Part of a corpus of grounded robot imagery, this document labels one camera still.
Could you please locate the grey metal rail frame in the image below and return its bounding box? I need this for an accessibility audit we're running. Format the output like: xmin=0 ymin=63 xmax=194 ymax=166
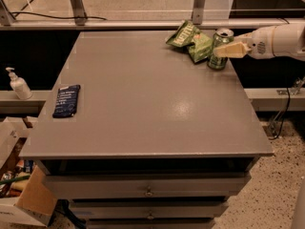
xmin=1 ymin=0 xmax=305 ymax=31

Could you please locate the white pump dispenser bottle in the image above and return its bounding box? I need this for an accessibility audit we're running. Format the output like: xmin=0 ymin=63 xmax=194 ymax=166
xmin=6 ymin=67 xmax=32 ymax=100

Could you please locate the black cable on floor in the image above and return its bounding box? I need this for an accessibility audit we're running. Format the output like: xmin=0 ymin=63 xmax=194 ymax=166
xmin=9 ymin=10 xmax=108 ymax=22

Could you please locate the green soda can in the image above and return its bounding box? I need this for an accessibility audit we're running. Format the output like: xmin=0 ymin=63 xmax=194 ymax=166
xmin=208 ymin=28 xmax=234 ymax=71

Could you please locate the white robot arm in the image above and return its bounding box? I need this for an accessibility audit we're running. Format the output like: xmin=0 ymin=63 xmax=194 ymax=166
xmin=213 ymin=23 xmax=305 ymax=61

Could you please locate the black cable at right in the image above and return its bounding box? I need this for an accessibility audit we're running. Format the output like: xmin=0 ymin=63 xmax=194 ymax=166
xmin=267 ymin=87 xmax=292 ymax=141

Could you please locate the cardboard box with clutter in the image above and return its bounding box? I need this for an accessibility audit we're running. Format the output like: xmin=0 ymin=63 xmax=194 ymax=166
xmin=0 ymin=117 xmax=57 ymax=227

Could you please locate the dark blue snack bag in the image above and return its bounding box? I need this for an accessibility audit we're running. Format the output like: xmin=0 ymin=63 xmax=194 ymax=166
xmin=52 ymin=85 xmax=81 ymax=118

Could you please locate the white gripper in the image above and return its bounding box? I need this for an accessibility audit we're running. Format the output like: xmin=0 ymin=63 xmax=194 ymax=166
xmin=213 ymin=26 xmax=275 ymax=59

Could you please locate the grey drawer cabinet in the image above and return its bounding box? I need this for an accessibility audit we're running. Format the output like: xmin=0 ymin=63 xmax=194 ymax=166
xmin=22 ymin=31 xmax=272 ymax=229

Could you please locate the green jalapeno chip bag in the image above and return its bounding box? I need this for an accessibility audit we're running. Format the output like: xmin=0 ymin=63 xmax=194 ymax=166
xmin=166 ymin=20 xmax=213 ymax=63

